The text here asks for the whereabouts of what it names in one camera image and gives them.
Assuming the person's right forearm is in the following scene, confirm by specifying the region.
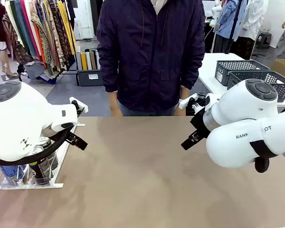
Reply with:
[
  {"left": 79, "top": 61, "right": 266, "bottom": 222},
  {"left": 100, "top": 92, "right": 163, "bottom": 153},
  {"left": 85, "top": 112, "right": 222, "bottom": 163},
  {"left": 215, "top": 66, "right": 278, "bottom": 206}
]
[{"left": 108, "top": 91, "right": 120, "bottom": 103}]

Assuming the grey cloth pile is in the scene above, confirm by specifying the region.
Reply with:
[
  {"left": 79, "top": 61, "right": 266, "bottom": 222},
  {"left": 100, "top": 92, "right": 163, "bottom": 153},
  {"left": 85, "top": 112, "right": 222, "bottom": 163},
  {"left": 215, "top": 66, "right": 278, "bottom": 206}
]
[{"left": 25, "top": 61, "right": 60, "bottom": 84}]

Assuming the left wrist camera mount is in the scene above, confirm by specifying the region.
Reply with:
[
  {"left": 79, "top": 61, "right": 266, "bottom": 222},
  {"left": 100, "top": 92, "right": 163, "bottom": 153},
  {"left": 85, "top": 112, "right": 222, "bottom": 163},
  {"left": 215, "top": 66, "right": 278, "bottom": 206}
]
[{"left": 69, "top": 96, "right": 89, "bottom": 117}]

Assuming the person's right hand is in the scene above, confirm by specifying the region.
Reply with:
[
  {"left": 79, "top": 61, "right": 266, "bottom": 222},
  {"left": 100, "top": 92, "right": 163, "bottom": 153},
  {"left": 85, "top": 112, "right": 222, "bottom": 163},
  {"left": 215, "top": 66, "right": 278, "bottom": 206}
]
[{"left": 109, "top": 101, "right": 124, "bottom": 117}]

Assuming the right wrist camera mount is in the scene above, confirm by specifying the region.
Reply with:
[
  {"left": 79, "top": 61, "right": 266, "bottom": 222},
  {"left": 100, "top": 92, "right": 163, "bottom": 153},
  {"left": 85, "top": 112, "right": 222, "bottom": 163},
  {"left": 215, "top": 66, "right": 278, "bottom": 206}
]
[{"left": 179, "top": 93, "right": 211, "bottom": 114}]

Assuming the white side table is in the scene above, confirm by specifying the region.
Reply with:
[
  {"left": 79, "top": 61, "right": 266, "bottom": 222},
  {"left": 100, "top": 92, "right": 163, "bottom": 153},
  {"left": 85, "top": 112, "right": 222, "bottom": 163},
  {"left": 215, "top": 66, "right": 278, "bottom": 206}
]
[{"left": 197, "top": 52, "right": 285, "bottom": 107}]

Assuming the hanging white shirt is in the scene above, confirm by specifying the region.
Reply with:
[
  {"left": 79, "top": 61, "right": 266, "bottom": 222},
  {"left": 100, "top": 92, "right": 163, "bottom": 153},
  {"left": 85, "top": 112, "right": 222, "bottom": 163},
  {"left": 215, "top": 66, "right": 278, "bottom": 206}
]
[{"left": 237, "top": 0, "right": 269, "bottom": 42}]

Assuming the yellow fabric roll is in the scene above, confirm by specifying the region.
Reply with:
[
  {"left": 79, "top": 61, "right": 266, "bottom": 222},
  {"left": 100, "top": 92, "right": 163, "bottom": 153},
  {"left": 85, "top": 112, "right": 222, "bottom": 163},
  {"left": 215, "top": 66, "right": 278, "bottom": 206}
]
[{"left": 81, "top": 52, "right": 88, "bottom": 71}]

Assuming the person's left hand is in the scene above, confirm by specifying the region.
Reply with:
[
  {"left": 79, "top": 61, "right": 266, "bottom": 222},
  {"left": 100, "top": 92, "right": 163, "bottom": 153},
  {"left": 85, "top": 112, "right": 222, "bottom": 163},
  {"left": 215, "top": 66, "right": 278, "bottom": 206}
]
[{"left": 174, "top": 102, "right": 189, "bottom": 116}]

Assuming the black Pepsi can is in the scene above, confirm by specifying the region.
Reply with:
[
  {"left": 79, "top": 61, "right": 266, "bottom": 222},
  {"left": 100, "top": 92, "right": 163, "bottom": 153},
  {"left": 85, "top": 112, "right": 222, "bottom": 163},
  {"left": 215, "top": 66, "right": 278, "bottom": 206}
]
[
  {"left": 29, "top": 145, "right": 52, "bottom": 186},
  {"left": 39, "top": 137, "right": 59, "bottom": 171}
]

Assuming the grey plastic lattice basket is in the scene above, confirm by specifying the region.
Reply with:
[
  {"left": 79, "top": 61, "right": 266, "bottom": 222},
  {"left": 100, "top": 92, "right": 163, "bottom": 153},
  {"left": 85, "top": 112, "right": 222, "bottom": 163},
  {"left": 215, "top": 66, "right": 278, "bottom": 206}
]
[
  {"left": 227, "top": 70, "right": 285, "bottom": 103},
  {"left": 214, "top": 60, "right": 271, "bottom": 86}
]

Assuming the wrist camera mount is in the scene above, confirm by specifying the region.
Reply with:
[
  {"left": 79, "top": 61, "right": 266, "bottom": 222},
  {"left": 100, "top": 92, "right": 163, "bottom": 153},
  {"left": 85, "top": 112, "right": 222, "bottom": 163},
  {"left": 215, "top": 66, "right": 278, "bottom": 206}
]
[
  {"left": 179, "top": 93, "right": 211, "bottom": 114},
  {"left": 69, "top": 96, "right": 89, "bottom": 117}
]

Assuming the blue soda can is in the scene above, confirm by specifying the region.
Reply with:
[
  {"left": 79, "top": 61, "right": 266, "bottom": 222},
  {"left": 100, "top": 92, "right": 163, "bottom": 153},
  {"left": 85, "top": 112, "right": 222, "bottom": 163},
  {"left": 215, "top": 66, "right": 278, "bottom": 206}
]
[{"left": 0, "top": 164, "right": 29, "bottom": 185}]

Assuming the brown fabric roll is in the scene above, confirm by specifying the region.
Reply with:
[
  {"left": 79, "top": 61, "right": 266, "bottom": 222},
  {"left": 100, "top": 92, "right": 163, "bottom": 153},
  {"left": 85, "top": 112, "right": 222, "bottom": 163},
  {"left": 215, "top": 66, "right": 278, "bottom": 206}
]
[{"left": 89, "top": 51, "right": 97, "bottom": 70}]

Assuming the grey storage bin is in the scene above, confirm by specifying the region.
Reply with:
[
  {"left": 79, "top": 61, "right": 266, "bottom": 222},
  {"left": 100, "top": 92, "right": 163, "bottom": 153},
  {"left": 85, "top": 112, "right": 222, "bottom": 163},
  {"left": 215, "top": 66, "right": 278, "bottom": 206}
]
[{"left": 75, "top": 69, "right": 103, "bottom": 87}]

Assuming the dark plastic stool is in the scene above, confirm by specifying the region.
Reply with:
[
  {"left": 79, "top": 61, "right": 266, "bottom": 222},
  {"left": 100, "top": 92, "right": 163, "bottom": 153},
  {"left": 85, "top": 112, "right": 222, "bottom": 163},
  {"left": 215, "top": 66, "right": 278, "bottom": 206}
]
[{"left": 255, "top": 31, "right": 273, "bottom": 50}]

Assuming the mannequin in blue shirt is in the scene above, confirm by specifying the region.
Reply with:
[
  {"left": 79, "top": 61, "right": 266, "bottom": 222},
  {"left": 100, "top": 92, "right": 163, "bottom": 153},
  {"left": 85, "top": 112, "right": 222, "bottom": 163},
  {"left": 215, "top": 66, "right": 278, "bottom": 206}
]
[{"left": 213, "top": 0, "right": 243, "bottom": 54}]

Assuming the white fabric roll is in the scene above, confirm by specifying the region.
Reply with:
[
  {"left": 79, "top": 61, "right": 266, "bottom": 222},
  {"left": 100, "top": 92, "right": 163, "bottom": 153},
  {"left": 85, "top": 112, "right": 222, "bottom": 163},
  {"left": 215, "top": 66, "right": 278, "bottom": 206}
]
[{"left": 85, "top": 51, "right": 93, "bottom": 71}]

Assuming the white wire can dispenser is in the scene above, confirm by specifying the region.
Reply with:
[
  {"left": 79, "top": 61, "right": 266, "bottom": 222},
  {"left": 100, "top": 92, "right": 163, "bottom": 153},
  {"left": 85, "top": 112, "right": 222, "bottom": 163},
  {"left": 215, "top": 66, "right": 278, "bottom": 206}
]
[{"left": 0, "top": 122, "right": 86, "bottom": 190}]

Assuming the person's left forearm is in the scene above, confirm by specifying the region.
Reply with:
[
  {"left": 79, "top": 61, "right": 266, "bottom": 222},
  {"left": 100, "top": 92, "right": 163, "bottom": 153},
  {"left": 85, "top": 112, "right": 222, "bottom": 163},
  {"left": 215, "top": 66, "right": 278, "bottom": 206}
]
[{"left": 180, "top": 86, "right": 191, "bottom": 100}]

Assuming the person in navy jacket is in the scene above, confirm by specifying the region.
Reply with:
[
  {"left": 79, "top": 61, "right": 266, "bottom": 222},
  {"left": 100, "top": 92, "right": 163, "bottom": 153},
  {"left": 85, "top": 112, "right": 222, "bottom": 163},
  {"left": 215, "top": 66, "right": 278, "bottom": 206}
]
[{"left": 96, "top": 0, "right": 206, "bottom": 117}]

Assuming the rack of colourful hanging fabrics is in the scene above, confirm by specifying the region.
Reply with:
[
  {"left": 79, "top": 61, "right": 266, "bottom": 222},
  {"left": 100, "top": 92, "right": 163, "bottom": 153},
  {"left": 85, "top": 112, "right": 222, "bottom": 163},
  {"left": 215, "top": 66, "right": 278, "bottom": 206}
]
[{"left": 4, "top": 0, "right": 76, "bottom": 79}]

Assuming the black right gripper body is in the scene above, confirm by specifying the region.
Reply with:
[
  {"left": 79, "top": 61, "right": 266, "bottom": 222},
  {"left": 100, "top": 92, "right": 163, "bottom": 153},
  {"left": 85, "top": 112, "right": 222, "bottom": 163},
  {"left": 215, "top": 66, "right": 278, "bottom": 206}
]
[{"left": 190, "top": 111, "right": 209, "bottom": 140}]

